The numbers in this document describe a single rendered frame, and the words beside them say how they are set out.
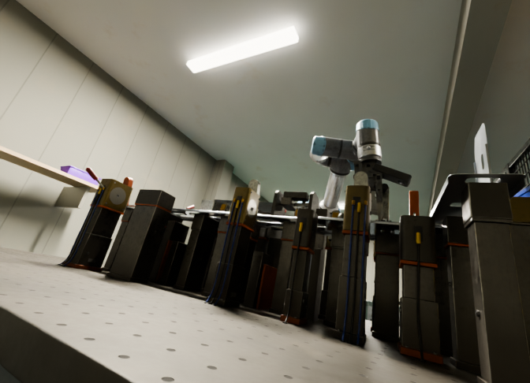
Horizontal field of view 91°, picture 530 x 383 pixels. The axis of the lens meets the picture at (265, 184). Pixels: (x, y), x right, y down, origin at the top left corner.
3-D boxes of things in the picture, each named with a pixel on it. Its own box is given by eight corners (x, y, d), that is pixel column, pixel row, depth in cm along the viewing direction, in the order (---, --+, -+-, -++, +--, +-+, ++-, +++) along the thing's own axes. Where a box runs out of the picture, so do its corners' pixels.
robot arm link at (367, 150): (381, 154, 91) (380, 141, 84) (382, 165, 89) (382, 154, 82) (358, 156, 94) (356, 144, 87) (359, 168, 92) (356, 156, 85)
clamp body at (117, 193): (52, 264, 95) (94, 175, 108) (88, 269, 107) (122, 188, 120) (65, 268, 92) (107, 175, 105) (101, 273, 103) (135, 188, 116)
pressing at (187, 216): (106, 202, 122) (108, 199, 122) (143, 217, 140) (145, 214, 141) (475, 230, 62) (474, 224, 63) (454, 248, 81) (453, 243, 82)
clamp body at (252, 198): (197, 303, 69) (229, 183, 81) (221, 303, 79) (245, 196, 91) (218, 308, 66) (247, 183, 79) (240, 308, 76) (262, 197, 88)
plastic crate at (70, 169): (87, 187, 275) (91, 179, 278) (98, 187, 265) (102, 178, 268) (55, 175, 251) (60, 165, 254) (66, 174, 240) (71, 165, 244)
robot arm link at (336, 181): (313, 212, 175) (330, 141, 141) (335, 216, 173) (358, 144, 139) (312, 225, 166) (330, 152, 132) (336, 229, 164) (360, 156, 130)
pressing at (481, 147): (497, 232, 65) (481, 120, 77) (483, 243, 74) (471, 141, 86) (500, 233, 64) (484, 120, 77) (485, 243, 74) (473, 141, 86)
